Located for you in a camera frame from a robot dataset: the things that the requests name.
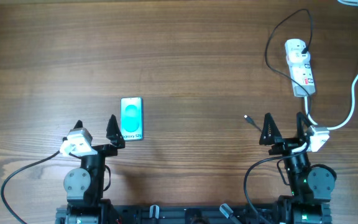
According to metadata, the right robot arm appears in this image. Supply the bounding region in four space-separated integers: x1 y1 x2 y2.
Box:
259 112 337 224

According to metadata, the black right camera cable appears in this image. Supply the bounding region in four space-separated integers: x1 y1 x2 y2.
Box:
243 141 311 224

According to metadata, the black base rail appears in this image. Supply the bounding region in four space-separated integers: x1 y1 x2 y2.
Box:
55 204 333 224

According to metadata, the turquoise screen smartphone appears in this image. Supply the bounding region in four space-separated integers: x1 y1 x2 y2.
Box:
121 97 144 141

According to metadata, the white power strip cord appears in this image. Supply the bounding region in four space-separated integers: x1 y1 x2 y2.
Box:
304 0 358 131

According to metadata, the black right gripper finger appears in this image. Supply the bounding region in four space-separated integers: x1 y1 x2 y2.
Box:
259 113 283 146
296 112 312 139

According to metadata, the black charger cable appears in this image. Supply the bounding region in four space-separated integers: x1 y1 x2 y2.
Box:
244 8 314 133

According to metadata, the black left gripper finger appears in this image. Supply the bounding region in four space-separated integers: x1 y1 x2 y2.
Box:
62 120 83 141
106 114 126 149

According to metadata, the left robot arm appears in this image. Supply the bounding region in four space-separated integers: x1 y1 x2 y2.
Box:
55 115 125 224

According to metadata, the black camera cable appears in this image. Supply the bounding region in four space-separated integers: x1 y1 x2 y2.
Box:
0 149 74 224
243 141 311 224

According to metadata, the black left camera cable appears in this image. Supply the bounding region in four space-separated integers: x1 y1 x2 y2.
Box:
0 149 74 224

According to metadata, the white power strip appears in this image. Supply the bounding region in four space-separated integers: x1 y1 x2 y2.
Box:
284 38 317 98

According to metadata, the white USB charger plug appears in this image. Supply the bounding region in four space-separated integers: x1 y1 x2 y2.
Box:
285 39 311 67

